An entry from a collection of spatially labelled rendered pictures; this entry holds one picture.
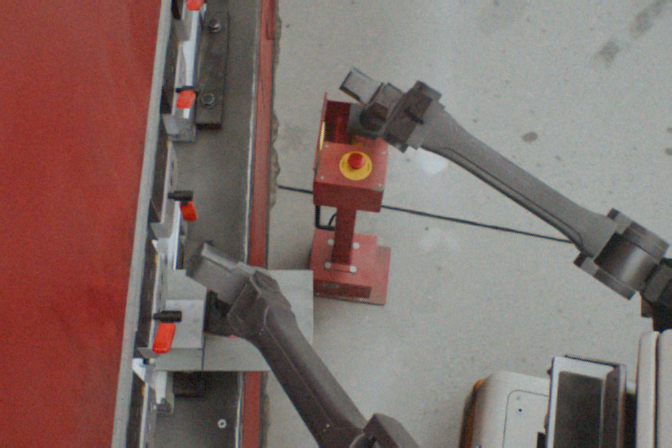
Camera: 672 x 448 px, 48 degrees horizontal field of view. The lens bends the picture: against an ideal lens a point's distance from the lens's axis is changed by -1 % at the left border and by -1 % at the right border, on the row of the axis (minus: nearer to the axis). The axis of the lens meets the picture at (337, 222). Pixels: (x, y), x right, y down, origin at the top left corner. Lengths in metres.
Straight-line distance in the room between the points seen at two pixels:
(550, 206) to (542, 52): 1.88
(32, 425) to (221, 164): 0.97
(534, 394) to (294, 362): 1.25
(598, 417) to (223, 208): 0.80
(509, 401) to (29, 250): 1.59
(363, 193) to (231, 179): 0.31
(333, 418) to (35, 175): 0.40
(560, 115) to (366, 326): 1.06
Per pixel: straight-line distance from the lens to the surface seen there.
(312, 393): 0.89
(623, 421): 1.27
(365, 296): 2.36
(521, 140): 2.73
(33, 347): 0.70
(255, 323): 1.02
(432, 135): 1.09
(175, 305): 1.34
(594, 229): 1.14
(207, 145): 1.61
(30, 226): 0.68
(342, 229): 2.05
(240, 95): 1.67
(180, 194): 1.23
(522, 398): 2.09
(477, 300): 2.44
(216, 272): 1.10
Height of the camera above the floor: 2.26
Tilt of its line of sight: 65 degrees down
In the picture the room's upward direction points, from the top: 5 degrees clockwise
